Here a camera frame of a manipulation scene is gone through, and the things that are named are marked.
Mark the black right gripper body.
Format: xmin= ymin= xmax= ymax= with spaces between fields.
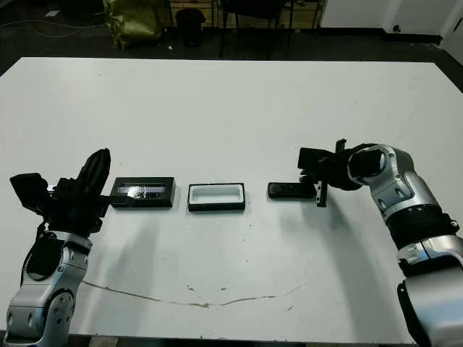
xmin=315 ymin=138 xmax=363 ymax=210

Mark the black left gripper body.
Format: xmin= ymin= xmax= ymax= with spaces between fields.
xmin=37 ymin=176 xmax=110 ymax=236

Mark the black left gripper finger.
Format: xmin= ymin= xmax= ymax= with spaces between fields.
xmin=77 ymin=147 xmax=105 ymax=197
xmin=88 ymin=147 xmax=112 ymax=199

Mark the black bar-shaped camera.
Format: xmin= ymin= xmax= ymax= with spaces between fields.
xmin=267 ymin=181 xmax=315 ymax=200

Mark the black box lid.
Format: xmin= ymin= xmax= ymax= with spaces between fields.
xmin=109 ymin=176 xmax=177 ymax=210

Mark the black box base white insert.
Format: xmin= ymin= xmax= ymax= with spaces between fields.
xmin=187 ymin=182 xmax=247 ymax=213

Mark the yellow-green plastic bag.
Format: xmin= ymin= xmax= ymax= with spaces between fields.
xmin=104 ymin=0 xmax=163 ymax=50

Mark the black trash bin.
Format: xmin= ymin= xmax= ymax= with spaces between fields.
xmin=176 ymin=9 xmax=205 ymax=48

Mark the black chair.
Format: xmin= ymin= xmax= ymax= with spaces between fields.
xmin=220 ymin=0 xmax=296 ymax=61

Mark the wooden shelf unit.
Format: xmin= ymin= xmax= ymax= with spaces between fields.
xmin=166 ymin=0 xmax=323 ymax=30

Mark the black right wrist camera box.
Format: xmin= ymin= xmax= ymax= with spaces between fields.
xmin=297 ymin=147 xmax=328 ymax=171

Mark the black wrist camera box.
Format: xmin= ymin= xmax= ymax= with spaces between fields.
xmin=9 ymin=173 xmax=51 ymax=218
xmin=297 ymin=147 xmax=328 ymax=171

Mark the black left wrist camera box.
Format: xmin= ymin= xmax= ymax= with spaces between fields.
xmin=9 ymin=173 xmax=51 ymax=218

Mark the thin white floor cable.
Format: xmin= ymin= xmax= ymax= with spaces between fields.
xmin=0 ymin=16 xmax=109 ymax=40

